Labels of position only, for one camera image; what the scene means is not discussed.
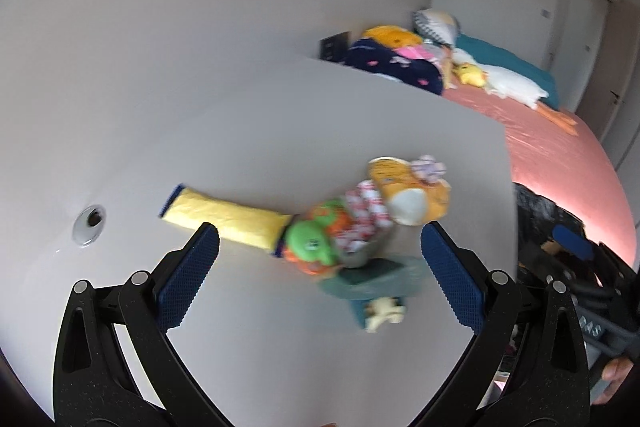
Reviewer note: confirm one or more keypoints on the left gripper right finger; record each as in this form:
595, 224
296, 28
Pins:
525, 364

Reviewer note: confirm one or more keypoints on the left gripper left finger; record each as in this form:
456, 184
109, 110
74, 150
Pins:
114, 363

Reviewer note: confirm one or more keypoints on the purple white flower scrunchie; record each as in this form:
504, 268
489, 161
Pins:
427, 169

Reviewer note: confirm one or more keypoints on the teal cardboard box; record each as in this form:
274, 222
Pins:
377, 293

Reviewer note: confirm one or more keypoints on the yellow snack wrapper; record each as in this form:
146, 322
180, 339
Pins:
254, 227

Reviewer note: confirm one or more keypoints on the green frog carrot toy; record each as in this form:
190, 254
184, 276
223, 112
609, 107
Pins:
315, 241

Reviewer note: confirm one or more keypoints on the black lined cardboard trash bin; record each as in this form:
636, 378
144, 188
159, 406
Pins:
537, 217

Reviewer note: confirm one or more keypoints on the person's right hand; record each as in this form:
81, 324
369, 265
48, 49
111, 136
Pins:
614, 374

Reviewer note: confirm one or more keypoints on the pink bed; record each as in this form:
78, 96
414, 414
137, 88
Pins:
572, 169

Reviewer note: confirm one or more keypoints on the metal table grommet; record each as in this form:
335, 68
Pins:
89, 225

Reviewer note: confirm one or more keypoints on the white goose plush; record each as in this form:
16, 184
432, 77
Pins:
505, 83

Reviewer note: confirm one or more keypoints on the yellow duck plush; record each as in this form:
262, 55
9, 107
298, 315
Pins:
471, 75

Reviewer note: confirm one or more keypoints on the teal pillow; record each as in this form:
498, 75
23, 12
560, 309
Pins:
486, 53

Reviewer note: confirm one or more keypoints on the white closet door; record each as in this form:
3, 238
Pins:
574, 47

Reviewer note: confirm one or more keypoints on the pink folded clothes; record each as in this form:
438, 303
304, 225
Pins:
439, 56

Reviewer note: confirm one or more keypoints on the checkered grey pillow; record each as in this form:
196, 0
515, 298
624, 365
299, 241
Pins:
439, 27

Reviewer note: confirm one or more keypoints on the yellow plush blanket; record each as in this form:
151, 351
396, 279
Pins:
392, 37

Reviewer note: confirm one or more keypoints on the navy patterned blanket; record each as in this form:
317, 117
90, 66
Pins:
368, 55

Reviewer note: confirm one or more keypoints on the black wall socket panel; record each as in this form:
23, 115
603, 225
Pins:
334, 48

